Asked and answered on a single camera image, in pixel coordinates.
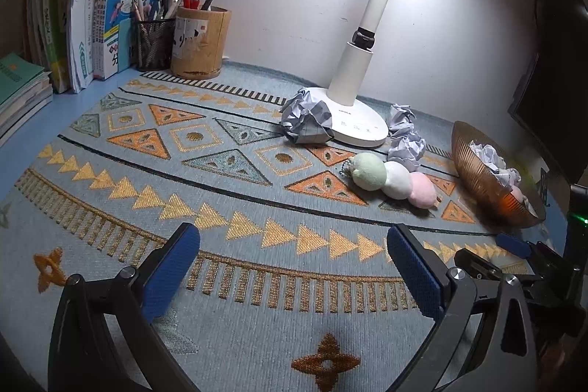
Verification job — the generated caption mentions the blue workbook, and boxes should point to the blue workbook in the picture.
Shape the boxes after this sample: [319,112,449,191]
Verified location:
[92,0,165,80]

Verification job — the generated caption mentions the wooden pen holder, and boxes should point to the wooden pen holder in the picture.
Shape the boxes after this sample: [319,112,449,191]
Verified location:
[170,5,232,80]

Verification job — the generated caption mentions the stack of green books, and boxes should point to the stack of green books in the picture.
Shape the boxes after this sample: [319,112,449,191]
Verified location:
[0,52,53,147]

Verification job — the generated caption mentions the white desk lamp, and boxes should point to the white desk lamp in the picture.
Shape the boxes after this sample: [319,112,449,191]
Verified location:
[298,0,421,147]

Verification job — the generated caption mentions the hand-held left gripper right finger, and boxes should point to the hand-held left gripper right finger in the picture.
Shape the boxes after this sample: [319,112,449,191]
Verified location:
[381,223,540,392]

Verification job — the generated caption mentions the row of upright books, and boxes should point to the row of upright books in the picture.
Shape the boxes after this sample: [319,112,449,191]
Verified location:
[23,0,79,94]

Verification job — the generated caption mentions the black mesh pen holder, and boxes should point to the black mesh pen holder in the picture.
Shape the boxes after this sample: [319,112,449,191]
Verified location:
[133,18,178,72]

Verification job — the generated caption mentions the paper ball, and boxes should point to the paper ball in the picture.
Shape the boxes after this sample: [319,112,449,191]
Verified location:
[388,104,416,136]
[387,132,428,171]
[469,143,506,172]
[281,91,334,143]
[491,167,522,191]

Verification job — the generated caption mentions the patterned woven mat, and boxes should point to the patterned woven mat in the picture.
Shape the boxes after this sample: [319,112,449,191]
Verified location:
[0,61,570,392]

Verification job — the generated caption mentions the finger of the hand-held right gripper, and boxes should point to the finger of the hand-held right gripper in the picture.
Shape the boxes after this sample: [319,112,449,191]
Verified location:
[495,233,575,283]
[454,248,534,283]

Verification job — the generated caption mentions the bunch of grey pens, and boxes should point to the bunch of grey pens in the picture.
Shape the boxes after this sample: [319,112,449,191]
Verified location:
[131,0,182,22]

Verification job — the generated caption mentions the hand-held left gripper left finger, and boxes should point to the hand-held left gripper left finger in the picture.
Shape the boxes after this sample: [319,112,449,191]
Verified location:
[48,222,203,392]

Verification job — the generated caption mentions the dark monitor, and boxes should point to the dark monitor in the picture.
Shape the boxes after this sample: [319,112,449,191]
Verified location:
[508,0,588,191]

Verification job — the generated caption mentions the amber ribbed glass bowl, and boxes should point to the amber ribbed glass bowl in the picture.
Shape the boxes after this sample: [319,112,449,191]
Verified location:
[451,121,547,230]

